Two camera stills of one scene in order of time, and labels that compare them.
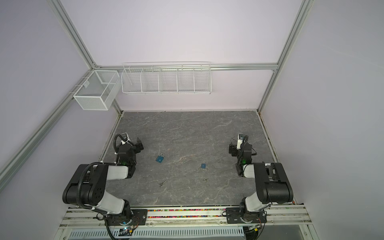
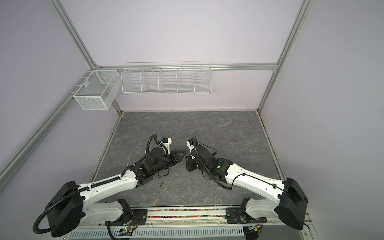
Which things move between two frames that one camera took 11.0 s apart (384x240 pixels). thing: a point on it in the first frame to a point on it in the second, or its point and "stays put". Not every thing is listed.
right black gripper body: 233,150 to 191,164
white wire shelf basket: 166,78 stays put
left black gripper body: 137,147 to 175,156
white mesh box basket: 99,90 stays put
